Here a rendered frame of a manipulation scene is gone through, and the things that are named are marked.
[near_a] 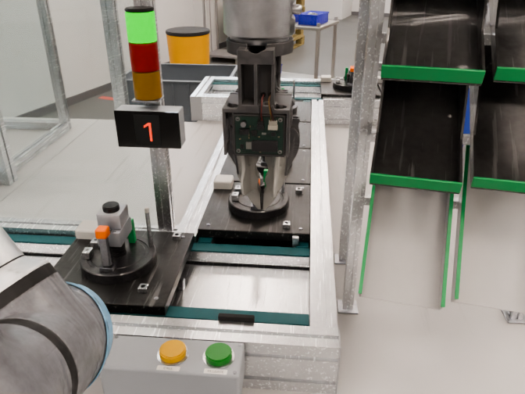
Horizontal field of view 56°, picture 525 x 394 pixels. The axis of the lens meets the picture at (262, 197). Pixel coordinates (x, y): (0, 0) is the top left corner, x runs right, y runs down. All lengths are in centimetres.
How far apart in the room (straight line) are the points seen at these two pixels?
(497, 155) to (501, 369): 37
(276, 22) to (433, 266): 52
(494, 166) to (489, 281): 19
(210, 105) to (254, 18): 156
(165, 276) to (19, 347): 50
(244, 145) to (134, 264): 47
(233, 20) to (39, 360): 36
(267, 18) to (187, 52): 471
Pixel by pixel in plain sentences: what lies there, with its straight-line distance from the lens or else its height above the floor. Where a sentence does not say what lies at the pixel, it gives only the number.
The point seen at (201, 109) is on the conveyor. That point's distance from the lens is 207.
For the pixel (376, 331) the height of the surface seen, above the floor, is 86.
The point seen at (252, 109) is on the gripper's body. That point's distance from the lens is 52.
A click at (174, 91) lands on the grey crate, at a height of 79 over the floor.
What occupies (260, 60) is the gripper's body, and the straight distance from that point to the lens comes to 51.
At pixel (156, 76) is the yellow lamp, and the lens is 94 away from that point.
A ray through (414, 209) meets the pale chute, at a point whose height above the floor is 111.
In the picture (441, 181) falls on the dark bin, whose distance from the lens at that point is 76.
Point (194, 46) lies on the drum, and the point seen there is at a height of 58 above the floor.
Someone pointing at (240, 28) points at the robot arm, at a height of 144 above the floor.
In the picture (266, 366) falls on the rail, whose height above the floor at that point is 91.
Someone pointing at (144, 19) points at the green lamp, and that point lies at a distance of 91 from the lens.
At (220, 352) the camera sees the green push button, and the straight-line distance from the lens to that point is 78.
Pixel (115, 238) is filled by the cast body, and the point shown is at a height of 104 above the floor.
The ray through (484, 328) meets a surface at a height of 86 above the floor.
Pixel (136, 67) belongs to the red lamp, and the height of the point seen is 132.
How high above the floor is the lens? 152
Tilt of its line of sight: 27 degrees down
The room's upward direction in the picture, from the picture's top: straight up
